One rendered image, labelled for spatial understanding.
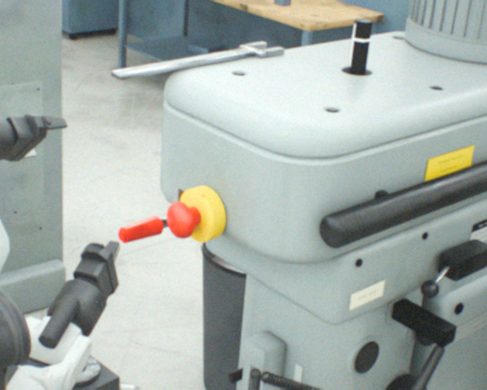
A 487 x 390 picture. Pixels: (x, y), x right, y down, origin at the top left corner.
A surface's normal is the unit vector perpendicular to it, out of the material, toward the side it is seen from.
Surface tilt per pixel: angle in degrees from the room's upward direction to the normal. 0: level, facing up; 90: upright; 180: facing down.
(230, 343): 94
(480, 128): 90
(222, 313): 94
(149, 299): 0
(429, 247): 90
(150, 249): 0
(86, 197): 0
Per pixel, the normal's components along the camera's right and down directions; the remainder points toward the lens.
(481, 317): 0.66, 0.35
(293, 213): -0.15, 0.39
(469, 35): -0.39, 0.35
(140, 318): 0.07, -0.91
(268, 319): -0.74, 0.22
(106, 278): 0.95, 0.16
